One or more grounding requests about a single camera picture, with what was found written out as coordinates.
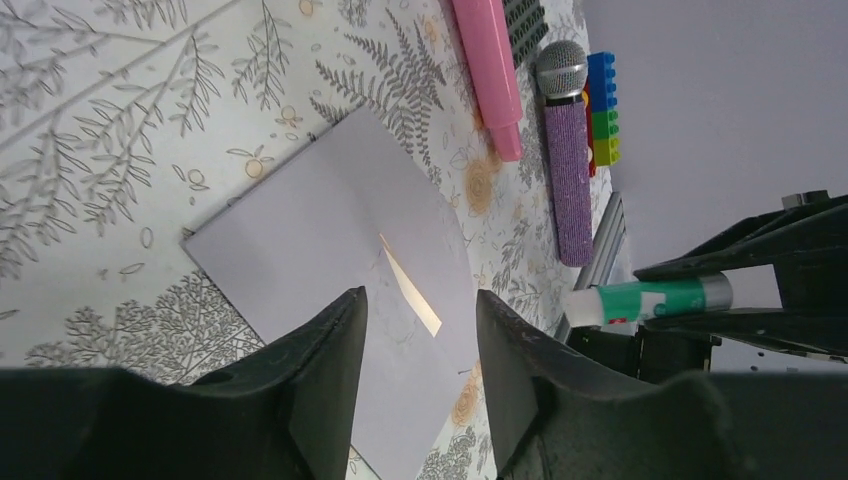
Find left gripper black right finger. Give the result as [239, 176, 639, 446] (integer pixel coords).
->
[476, 290, 847, 479]

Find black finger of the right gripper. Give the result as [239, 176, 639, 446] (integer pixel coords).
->
[634, 195, 847, 281]
[644, 308, 847, 357]

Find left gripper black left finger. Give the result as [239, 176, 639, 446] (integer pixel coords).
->
[1, 287, 368, 479]

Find small glue stick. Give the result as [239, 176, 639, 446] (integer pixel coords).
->
[564, 273, 733, 328]

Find tan lined letter paper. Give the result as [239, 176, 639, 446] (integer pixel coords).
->
[379, 234, 443, 337]

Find grey paper envelope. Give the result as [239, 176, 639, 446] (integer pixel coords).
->
[184, 107, 477, 479]

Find colourful stacked brick toy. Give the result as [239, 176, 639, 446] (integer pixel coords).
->
[584, 51, 621, 177]

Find purple glitter microphone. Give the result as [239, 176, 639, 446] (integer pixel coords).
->
[536, 40, 593, 268]

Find floral patterned table mat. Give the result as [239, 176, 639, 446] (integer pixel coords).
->
[1, 1, 577, 479]

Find dark green building baseplate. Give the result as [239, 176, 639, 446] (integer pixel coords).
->
[502, 0, 549, 68]

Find pink toy microphone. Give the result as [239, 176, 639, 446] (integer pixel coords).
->
[452, 0, 523, 162]

